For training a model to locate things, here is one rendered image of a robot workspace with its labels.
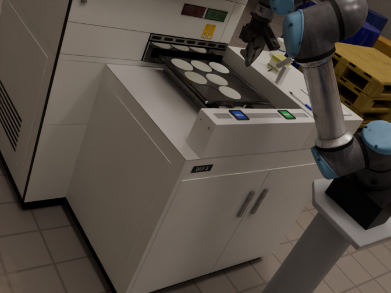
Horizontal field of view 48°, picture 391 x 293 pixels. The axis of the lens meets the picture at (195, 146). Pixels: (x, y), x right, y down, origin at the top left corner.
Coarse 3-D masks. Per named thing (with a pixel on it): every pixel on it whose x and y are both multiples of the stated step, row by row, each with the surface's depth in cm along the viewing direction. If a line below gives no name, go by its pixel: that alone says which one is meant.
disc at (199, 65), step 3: (192, 60) 196; (195, 60) 198; (192, 63) 193; (195, 63) 195; (198, 63) 196; (201, 63) 198; (204, 63) 199; (195, 66) 192; (198, 66) 194; (201, 66) 195; (204, 66) 196; (207, 66) 198; (201, 69) 192; (204, 69) 193; (207, 69) 195; (210, 69) 196
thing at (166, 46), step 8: (152, 48) 186; (160, 48) 189; (168, 48) 191; (176, 48) 194; (184, 48) 196; (192, 48) 199; (200, 48) 202; (208, 48) 205; (144, 56) 187; (152, 56) 190
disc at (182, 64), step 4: (172, 60) 187; (176, 60) 189; (180, 60) 191; (176, 64) 186; (180, 64) 188; (184, 64) 190; (188, 64) 191; (180, 68) 184; (184, 68) 186; (188, 68) 187; (192, 68) 189
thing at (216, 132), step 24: (216, 120) 142; (240, 120) 149; (264, 120) 157; (288, 120) 165; (312, 120) 175; (192, 144) 150; (216, 144) 147; (240, 144) 155; (264, 144) 164; (288, 144) 174
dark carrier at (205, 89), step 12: (168, 60) 186; (204, 60) 202; (180, 72) 180; (204, 72) 190; (216, 72) 196; (192, 84) 175; (204, 84) 179; (216, 84) 184; (228, 84) 189; (240, 84) 195; (204, 96) 170; (216, 96) 174; (252, 96) 189
